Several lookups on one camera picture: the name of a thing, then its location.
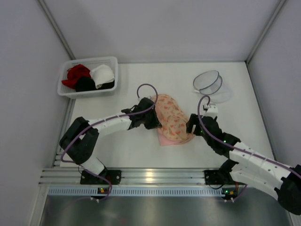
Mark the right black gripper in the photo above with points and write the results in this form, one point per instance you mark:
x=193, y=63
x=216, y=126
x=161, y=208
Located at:
x=196, y=125

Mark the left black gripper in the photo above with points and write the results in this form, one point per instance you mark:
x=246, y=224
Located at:
x=152, y=119

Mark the pink floral mesh laundry bag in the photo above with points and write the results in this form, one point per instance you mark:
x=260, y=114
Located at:
x=173, y=120

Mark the pink bra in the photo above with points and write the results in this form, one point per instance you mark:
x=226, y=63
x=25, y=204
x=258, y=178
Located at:
x=163, y=141

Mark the white blue-rimmed mesh laundry bag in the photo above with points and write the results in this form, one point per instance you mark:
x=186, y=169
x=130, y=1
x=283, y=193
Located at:
x=212, y=84

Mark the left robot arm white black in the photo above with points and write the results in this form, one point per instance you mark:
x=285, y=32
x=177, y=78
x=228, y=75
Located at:
x=80, y=139

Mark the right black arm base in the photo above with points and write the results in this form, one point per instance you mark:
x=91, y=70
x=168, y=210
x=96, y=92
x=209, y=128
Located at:
x=218, y=177

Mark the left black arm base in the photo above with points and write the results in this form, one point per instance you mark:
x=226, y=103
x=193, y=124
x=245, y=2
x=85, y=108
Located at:
x=111, y=175

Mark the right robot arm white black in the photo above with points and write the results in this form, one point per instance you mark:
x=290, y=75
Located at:
x=246, y=166

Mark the white bra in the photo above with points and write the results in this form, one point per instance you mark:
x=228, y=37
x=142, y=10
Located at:
x=103, y=77

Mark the black garment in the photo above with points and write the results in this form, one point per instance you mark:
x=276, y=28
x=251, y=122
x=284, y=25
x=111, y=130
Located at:
x=87, y=84

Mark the white plastic basket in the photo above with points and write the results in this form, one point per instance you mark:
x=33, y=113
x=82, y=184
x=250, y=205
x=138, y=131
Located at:
x=89, y=63

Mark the red garment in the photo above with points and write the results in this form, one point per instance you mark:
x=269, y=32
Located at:
x=74, y=73

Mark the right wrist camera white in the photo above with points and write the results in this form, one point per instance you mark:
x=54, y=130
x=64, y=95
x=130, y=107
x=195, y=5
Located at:
x=210, y=110

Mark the aluminium mounting rail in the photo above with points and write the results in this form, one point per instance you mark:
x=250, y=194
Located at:
x=129, y=176

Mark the white slotted cable duct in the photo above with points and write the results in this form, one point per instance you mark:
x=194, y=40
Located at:
x=138, y=191

